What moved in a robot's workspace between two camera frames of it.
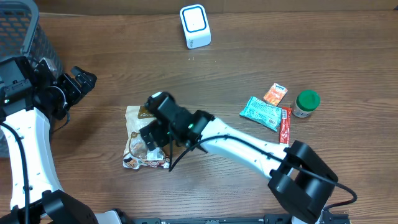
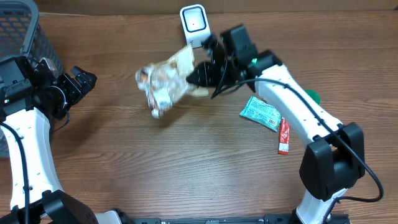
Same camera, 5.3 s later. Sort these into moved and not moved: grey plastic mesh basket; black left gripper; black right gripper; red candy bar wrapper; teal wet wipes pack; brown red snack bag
Moved: brown red snack bag; black right gripper
Not moved: grey plastic mesh basket; teal wet wipes pack; black left gripper; red candy bar wrapper
